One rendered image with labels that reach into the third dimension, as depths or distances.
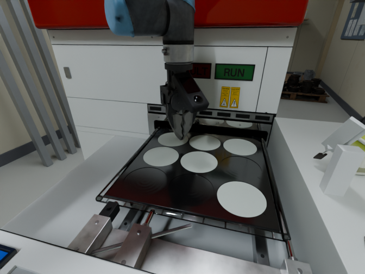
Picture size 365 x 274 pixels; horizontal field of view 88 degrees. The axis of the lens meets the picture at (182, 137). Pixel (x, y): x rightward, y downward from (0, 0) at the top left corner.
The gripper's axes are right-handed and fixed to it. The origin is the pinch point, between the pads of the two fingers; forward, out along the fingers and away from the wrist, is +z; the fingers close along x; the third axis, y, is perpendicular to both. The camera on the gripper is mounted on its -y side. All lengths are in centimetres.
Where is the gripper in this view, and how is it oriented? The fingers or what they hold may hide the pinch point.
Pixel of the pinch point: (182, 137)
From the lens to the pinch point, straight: 55.7
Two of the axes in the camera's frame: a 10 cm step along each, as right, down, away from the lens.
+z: 0.0, 8.9, 4.6
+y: -4.5, -4.1, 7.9
